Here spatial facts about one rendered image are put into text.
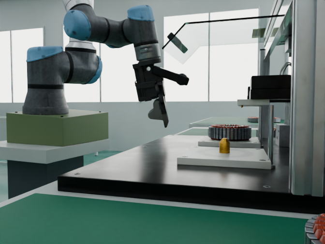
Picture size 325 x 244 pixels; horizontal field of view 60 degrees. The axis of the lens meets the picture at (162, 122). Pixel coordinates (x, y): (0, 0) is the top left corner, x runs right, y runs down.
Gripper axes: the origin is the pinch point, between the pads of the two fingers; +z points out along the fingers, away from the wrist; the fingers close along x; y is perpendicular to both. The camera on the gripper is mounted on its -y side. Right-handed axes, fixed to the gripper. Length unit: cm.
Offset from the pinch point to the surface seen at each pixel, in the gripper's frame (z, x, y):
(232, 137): 2.8, 17.8, -16.5
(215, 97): 54, -432, -69
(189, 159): -1.7, 41.8, -5.1
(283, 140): 5.3, 18.9, -28.4
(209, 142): 2.7, 18.6, -10.5
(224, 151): -0.4, 36.6, -11.7
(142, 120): 80, -457, 76
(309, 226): -5, 69, -13
